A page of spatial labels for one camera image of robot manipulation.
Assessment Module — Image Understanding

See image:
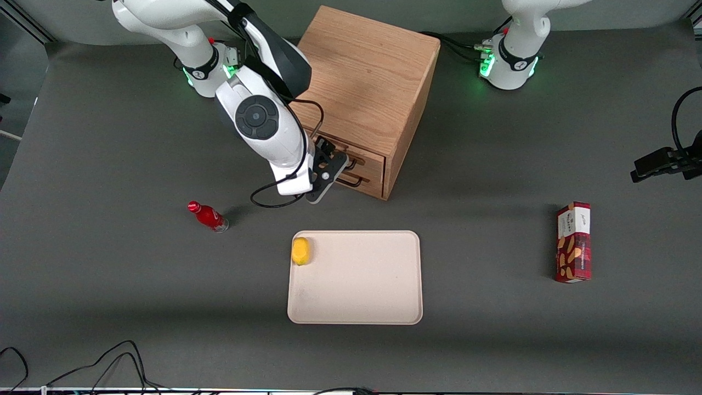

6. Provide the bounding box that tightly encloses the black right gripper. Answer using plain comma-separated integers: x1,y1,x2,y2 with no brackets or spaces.
304,137,350,205

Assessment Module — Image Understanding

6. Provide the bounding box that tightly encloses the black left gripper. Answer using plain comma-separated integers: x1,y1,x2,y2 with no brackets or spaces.
630,129,702,183

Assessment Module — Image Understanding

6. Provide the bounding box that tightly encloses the wooden drawer cabinet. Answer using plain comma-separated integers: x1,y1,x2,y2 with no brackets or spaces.
285,5,441,201

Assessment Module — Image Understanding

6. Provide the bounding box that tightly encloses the black left base cable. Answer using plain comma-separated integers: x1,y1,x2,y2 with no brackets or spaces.
419,15,514,64

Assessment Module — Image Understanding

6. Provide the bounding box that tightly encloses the yellow lemon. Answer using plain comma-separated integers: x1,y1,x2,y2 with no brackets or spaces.
291,237,312,267

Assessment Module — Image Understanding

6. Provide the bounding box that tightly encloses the black looped floor cable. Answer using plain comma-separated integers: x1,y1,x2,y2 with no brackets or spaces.
45,340,172,395

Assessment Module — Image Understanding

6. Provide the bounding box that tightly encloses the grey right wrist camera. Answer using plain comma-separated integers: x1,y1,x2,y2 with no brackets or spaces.
273,165,314,196

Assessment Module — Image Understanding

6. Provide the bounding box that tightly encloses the red bottle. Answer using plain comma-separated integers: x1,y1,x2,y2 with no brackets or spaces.
187,201,229,234

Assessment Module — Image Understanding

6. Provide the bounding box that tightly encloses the beige plastic tray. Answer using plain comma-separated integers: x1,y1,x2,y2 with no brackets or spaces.
287,230,424,325

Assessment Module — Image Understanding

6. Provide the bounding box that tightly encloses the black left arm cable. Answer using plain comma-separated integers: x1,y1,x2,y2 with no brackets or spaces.
671,86,702,152

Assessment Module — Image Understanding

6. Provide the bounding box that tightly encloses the black short floor cable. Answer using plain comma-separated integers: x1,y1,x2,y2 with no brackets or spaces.
0,346,29,393

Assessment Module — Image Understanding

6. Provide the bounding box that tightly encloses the aluminium frame rail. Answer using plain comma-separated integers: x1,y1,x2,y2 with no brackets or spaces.
0,4,56,46

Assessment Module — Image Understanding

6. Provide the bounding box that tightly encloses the red cookie box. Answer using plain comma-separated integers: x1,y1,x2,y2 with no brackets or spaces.
554,201,593,284

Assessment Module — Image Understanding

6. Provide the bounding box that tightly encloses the wooden drawer with black handle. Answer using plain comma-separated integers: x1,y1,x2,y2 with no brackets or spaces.
332,162,386,200
304,123,387,176

